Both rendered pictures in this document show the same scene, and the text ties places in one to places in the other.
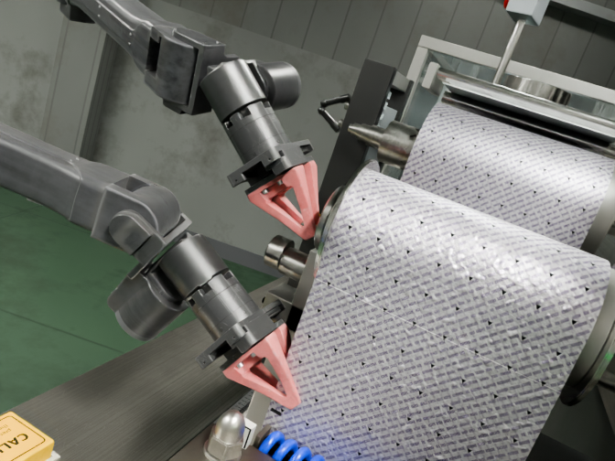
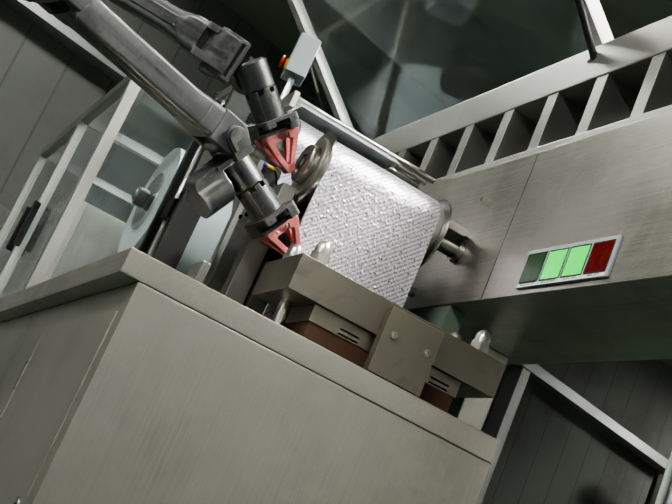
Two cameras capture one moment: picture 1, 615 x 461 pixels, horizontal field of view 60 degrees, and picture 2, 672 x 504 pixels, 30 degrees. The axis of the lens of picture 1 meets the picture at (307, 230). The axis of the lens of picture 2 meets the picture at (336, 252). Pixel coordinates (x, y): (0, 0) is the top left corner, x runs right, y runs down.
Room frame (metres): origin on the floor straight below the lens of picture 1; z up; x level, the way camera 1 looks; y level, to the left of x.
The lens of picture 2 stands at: (-1.18, 1.18, 0.52)
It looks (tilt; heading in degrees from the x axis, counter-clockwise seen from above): 16 degrees up; 322
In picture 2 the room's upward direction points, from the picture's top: 24 degrees clockwise
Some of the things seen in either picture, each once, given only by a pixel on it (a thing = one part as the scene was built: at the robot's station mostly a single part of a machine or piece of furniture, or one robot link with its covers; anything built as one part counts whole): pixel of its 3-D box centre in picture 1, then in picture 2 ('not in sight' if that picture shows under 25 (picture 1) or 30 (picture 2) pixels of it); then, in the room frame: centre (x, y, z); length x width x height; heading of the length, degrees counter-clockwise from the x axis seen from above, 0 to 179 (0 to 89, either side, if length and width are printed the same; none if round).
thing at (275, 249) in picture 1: (278, 252); not in sight; (0.61, 0.02, 1.18); 0.04 x 0.02 x 0.04; 162
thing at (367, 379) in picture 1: (393, 414); (352, 265); (0.46, -0.13, 1.11); 0.23 x 0.01 x 0.18; 72
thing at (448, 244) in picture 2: not in sight; (443, 244); (0.46, -0.32, 1.25); 0.07 x 0.04 x 0.04; 72
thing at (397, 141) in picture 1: (404, 147); (269, 145); (0.80, -0.10, 1.33); 0.06 x 0.06 x 0.06; 72
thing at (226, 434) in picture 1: (229, 432); (293, 256); (0.43, 0.01, 1.05); 0.04 x 0.04 x 0.04
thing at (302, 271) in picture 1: (274, 357); (241, 257); (0.60, -0.01, 1.05); 0.06 x 0.05 x 0.31; 72
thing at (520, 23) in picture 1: (500, 72); (274, 115); (1.06, -0.24, 1.51); 0.02 x 0.02 x 0.20
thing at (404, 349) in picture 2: not in sight; (404, 351); (0.24, -0.12, 0.96); 0.10 x 0.03 x 0.11; 72
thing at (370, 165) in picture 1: (348, 225); (312, 168); (0.55, -0.04, 1.25); 0.15 x 0.01 x 0.15; 162
